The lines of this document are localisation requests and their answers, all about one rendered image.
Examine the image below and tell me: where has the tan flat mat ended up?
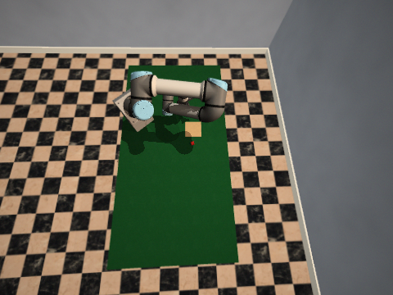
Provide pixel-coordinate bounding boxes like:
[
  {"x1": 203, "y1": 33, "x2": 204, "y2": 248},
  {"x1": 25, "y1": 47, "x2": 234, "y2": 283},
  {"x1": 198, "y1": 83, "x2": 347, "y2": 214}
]
[{"x1": 185, "y1": 122, "x2": 201, "y2": 137}]

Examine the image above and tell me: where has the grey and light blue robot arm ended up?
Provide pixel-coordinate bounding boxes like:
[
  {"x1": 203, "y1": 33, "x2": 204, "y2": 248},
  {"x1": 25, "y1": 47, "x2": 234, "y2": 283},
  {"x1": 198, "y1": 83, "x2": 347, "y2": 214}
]
[{"x1": 123, "y1": 71, "x2": 228, "y2": 123}]

